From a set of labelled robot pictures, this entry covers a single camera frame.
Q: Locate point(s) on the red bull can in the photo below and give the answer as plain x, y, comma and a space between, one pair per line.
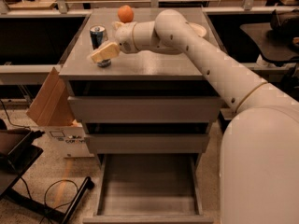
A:
98, 35

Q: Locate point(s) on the orange fruit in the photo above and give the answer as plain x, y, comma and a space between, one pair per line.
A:
125, 14

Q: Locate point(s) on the grey top drawer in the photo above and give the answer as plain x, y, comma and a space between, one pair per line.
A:
144, 101

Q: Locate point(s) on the white bowl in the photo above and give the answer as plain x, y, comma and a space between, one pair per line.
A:
199, 29

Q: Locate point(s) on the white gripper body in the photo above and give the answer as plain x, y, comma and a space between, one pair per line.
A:
123, 38

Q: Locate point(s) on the black office chair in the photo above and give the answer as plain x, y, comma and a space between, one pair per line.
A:
277, 42

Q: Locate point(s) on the grey bottom drawer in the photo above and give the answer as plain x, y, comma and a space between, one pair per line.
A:
148, 189

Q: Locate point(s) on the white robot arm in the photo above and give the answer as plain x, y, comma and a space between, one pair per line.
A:
259, 163

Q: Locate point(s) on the grey drawer cabinet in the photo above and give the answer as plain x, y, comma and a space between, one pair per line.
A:
144, 65

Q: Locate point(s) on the grey drawer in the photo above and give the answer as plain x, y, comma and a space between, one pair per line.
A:
147, 138
148, 189
144, 101

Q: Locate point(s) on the grey middle drawer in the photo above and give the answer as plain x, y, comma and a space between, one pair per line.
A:
147, 138

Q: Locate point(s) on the open cardboard box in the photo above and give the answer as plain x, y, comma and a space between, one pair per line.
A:
51, 111

